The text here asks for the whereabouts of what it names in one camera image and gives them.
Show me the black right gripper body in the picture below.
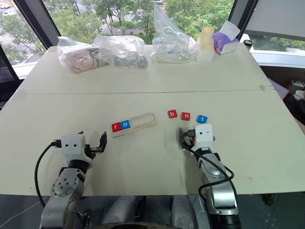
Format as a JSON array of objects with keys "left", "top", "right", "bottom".
[{"left": 183, "top": 129, "right": 197, "bottom": 147}]

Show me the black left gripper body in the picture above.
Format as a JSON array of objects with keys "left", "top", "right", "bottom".
[{"left": 84, "top": 143, "right": 102, "bottom": 157}]

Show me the wooden tile rack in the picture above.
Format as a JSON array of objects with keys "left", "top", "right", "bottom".
[{"left": 111, "top": 112, "right": 158, "bottom": 138}]

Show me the pink fabric bundle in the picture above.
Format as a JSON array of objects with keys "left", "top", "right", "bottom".
[{"left": 69, "top": 51, "right": 105, "bottom": 72}]

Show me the white translucent plastic container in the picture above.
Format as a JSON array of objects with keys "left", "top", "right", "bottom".
[{"left": 196, "top": 37, "right": 214, "bottom": 63}]

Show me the grey cylindrical object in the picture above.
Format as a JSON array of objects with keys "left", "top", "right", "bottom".
[{"left": 113, "top": 54, "right": 148, "bottom": 69}]

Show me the clear bag with pink contents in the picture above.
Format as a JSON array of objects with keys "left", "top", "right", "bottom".
[{"left": 57, "top": 36, "right": 110, "bottom": 75}]

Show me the black mesh chair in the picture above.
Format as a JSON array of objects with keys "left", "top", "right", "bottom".
[{"left": 0, "top": 45, "right": 23, "bottom": 103}]

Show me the clear bag with grey contents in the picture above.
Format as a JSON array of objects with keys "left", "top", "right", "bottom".
[{"left": 92, "top": 34, "right": 149, "bottom": 70}]

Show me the purple cardboard box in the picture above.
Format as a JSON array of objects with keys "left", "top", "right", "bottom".
[{"left": 212, "top": 31, "right": 240, "bottom": 56}]

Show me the black table foot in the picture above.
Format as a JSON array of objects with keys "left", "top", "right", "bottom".
[{"left": 261, "top": 193, "right": 275, "bottom": 207}]

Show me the cream plastic cup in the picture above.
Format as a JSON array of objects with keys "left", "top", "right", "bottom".
[{"left": 201, "top": 26, "right": 214, "bottom": 46}]

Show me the tall clear plastic bag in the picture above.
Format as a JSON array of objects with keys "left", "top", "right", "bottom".
[{"left": 150, "top": 6, "right": 200, "bottom": 64}]

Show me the dark cloth bundle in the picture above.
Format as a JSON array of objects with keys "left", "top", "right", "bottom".
[{"left": 283, "top": 92, "right": 305, "bottom": 121}]

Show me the white paper sheet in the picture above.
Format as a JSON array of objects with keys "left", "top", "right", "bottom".
[{"left": 219, "top": 20, "right": 241, "bottom": 40}]

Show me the white window sill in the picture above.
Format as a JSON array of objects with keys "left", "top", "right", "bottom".
[{"left": 250, "top": 49, "right": 305, "bottom": 68}]

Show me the small white device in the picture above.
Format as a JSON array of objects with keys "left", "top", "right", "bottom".
[{"left": 292, "top": 80, "right": 305, "bottom": 96}]

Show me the grey roller blind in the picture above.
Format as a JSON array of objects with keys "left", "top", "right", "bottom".
[{"left": 245, "top": 0, "right": 305, "bottom": 39}]

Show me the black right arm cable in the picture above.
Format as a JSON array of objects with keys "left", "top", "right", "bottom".
[{"left": 182, "top": 145, "right": 235, "bottom": 200}]

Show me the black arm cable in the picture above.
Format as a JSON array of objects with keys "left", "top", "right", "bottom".
[
  {"left": 182, "top": 145, "right": 235, "bottom": 200},
  {"left": 34, "top": 140, "right": 62, "bottom": 208}
]

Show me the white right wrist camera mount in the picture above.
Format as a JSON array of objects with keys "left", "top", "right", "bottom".
[{"left": 192, "top": 123, "right": 214, "bottom": 155}]

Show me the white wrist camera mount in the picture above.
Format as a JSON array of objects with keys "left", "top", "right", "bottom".
[
  {"left": 61, "top": 135, "right": 96, "bottom": 165},
  {"left": 192, "top": 123, "right": 214, "bottom": 155}
]

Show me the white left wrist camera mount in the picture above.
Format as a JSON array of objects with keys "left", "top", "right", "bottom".
[{"left": 61, "top": 135, "right": 96, "bottom": 165}]

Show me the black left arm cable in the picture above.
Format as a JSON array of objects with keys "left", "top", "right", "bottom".
[{"left": 34, "top": 140, "right": 62, "bottom": 208}]

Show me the dark window frame pillar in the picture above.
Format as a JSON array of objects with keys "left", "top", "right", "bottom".
[
  {"left": 227, "top": 0, "right": 259, "bottom": 43},
  {"left": 13, "top": 0, "right": 60, "bottom": 48}
]

